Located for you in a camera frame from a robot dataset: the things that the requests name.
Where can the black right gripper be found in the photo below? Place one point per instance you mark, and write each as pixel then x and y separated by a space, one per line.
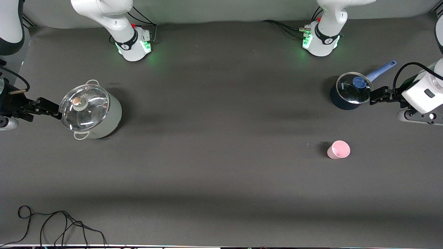
pixel 10 103

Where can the glass lid with wooden knob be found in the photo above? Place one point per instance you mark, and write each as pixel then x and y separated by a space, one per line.
pixel 90 114

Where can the dark grey table mat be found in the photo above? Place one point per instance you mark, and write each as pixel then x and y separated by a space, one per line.
pixel 221 155

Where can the glass lid with blue knob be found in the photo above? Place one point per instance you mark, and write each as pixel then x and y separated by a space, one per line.
pixel 349 95

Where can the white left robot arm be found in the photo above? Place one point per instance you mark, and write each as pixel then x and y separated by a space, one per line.
pixel 322 50

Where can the pink plastic cup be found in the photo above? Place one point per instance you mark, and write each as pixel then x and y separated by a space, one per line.
pixel 341 150

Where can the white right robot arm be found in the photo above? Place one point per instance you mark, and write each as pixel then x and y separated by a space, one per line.
pixel 104 14

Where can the grey-green stockpot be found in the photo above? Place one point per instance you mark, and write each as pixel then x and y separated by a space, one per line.
pixel 112 117

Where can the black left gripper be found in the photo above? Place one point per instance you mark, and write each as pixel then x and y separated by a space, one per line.
pixel 395 95

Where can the dark blue saucepan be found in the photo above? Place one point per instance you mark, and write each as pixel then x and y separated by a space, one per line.
pixel 337 102

